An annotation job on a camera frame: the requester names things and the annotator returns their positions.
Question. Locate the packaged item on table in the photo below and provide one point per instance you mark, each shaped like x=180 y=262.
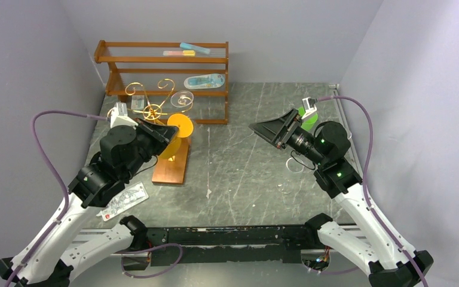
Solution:
x=124 y=201

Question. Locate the small box on shelf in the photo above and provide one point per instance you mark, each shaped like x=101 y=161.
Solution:
x=137 y=102

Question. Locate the blue toothbrush package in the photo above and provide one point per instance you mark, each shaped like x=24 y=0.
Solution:
x=207 y=81

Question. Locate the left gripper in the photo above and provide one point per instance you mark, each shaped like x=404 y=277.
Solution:
x=160 y=134

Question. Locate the wooden shelf rack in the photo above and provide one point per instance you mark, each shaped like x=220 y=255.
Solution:
x=144 y=62

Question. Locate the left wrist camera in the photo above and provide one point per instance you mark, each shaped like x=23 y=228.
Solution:
x=118 y=116

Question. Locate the green plastic wine glass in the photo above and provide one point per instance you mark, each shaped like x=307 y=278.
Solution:
x=309 y=123

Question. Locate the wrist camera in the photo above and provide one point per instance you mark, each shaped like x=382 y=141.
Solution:
x=118 y=116
x=310 y=108

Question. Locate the clear wine glass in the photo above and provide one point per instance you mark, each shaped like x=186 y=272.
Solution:
x=286 y=187
x=182 y=99

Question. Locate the gold wire wine glass rack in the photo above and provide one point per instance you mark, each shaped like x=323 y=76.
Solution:
x=173 y=170

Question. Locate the black base frame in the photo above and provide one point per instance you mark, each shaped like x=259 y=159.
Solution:
x=169 y=246

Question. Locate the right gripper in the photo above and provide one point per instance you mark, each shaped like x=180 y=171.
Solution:
x=286 y=130

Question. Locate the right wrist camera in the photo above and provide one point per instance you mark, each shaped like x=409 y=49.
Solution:
x=310 y=108

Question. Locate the orange plastic wine glass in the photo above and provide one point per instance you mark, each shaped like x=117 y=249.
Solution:
x=185 y=129

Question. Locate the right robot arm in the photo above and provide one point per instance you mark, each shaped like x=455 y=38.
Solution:
x=386 y=259

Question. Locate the small clear glass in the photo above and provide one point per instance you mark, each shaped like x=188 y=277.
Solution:
x=294 y=166

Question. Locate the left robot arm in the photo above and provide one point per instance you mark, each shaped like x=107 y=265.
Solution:
x=49 y=260

